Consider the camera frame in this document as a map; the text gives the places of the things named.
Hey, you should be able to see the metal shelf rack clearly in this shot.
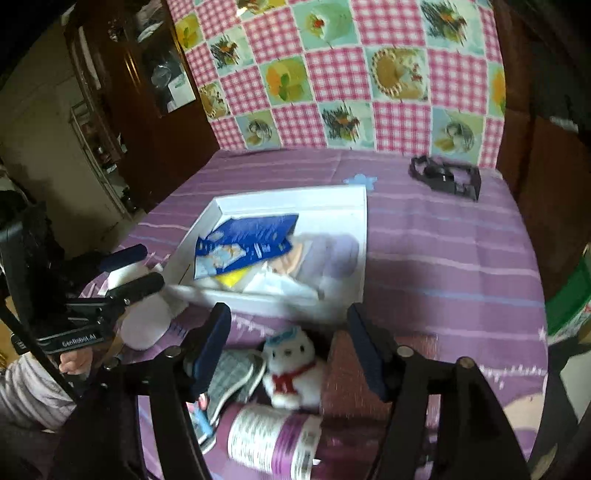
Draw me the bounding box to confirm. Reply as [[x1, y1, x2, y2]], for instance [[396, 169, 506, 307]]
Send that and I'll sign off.
[[68, 102, 136, 223]]

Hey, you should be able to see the yellow packet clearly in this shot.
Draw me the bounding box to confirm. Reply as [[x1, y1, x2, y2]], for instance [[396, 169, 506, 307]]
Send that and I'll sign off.
[[217, 270, 253, 289]]

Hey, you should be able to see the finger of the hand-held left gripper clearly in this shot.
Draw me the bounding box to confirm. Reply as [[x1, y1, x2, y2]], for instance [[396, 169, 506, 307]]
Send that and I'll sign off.
[[67, 272, 166, 315], [98, 244, 149, 274]]

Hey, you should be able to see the white cardboard box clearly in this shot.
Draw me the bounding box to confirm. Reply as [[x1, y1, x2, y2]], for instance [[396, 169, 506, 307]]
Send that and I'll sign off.
[[164, 185, 369, 322]]

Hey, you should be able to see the grey plaid fabric pouch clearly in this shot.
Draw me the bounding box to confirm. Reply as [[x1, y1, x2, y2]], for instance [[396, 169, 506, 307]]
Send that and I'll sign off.
[[185, 348, 269, 456]]

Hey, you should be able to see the clear pack of makeup puffs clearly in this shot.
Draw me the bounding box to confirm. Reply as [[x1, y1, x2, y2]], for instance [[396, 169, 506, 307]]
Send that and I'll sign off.
[[245, 233, 362, 302]]

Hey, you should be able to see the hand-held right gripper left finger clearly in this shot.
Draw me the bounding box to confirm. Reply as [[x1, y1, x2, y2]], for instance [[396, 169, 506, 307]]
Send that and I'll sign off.
[[51, 302, 232, 480]]

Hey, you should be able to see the pink glitter pouch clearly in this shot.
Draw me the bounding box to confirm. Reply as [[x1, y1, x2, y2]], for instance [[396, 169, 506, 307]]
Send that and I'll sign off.
[[318, 329, 439, 419]]

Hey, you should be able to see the white toilet paper roll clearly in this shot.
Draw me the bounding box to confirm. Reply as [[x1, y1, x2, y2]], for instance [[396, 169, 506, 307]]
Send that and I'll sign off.
[[99, 263, 186, 352]]

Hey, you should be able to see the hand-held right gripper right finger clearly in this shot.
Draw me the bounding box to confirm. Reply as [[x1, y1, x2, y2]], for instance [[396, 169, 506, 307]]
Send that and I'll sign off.
[[346, 302, 532, 480]]

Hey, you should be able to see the purple striped tablecloth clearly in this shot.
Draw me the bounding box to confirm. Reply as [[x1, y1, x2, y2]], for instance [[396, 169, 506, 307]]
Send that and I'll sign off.
[[78, 148, 551, 480]]

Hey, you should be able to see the white plush toy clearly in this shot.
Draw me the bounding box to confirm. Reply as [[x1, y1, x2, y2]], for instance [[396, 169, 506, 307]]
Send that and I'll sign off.
[[262, 325, 330, 409]]

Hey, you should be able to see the blue packet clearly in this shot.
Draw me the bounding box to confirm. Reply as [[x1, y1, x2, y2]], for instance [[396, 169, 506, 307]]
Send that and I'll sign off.
[[194, 213, 299, 280]]

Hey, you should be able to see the black plastic clip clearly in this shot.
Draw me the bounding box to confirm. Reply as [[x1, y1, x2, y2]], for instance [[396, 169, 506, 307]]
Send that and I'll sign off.
[[409, 156, 482, 203]]

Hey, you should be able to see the pink checkered printed cloth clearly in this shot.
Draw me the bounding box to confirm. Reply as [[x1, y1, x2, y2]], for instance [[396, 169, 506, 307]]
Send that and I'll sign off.
[[166, 0, 508, 169]]

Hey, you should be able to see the purple bottle with white label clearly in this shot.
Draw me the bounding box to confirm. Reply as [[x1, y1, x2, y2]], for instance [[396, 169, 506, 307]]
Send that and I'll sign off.
[[226, 401, 325, 479]]

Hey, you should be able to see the person's left hand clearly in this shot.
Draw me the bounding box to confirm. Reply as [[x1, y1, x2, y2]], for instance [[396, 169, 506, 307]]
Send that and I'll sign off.
[[60, 348, 96, 376]]

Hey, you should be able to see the green and white carton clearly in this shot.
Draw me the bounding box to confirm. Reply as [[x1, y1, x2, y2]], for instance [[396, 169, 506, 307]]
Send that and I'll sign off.
[[545, 263, 591, 339]]

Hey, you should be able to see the dark wooden cabinet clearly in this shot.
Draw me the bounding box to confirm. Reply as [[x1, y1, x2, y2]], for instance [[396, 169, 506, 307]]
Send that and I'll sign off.
[[65, 0, 591, 296]]

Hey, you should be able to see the person's left forearm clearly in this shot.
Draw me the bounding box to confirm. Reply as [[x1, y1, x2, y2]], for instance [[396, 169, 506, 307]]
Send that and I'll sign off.
[[0, 353, 77, 433]]

